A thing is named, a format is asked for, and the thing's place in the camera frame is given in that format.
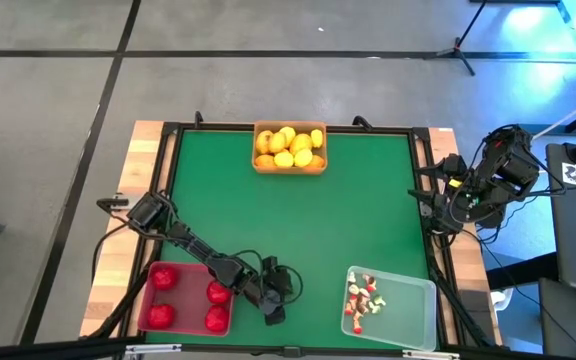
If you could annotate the red toy apple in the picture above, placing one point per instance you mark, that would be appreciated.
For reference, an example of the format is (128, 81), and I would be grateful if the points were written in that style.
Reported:
(218, 292)
(160, 316)
(164, 277)
(216, 319)

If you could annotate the black table clamp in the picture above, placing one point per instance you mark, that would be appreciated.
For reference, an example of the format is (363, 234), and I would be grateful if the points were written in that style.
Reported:
(112, 203)

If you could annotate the white floor object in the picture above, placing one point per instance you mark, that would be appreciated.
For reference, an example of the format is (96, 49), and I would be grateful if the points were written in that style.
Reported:
(500, 297)

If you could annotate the orange plastic basket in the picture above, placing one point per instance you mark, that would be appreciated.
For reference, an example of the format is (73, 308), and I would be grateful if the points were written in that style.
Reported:
(293, 123)

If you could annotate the black aluminium table frame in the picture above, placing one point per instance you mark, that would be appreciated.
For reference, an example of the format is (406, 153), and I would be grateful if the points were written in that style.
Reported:
(388, 130)

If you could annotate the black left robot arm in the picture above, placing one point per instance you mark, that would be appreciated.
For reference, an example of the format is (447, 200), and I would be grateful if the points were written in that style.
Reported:
(193, 245)

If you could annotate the black stand base bar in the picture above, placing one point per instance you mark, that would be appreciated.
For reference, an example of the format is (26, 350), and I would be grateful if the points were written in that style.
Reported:
(568, 129)

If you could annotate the clear plastic basket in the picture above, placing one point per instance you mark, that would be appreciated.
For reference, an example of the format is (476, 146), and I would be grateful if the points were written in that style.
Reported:
(408, 320)

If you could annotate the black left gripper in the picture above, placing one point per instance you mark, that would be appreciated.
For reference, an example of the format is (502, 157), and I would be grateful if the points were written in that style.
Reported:
(265, 295)

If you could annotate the black tripod stand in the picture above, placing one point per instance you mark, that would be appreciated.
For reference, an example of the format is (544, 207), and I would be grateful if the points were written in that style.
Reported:
(457, 49)

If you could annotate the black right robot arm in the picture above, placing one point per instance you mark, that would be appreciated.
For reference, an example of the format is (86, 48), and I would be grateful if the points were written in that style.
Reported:
(508, 172)

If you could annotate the red and white toy vegetable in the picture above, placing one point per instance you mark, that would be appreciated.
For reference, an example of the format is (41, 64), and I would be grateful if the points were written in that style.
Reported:
(354, 289)

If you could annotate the black rig crossbar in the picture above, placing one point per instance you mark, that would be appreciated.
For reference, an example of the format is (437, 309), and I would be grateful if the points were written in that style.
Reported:
(43, 351)

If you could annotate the silver rig bracket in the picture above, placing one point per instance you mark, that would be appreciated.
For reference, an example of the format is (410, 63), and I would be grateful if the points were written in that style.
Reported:
(153, 348)
(430, 355)

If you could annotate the red plastic basket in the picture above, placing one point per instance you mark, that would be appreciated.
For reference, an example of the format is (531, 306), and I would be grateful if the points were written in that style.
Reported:
(190, 300)

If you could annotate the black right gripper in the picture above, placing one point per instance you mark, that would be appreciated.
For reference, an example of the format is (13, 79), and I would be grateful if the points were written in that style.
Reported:
(450, 197)

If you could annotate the large orange toy fruit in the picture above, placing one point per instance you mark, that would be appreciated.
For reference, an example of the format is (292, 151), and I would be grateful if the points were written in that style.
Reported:
(300, 143)

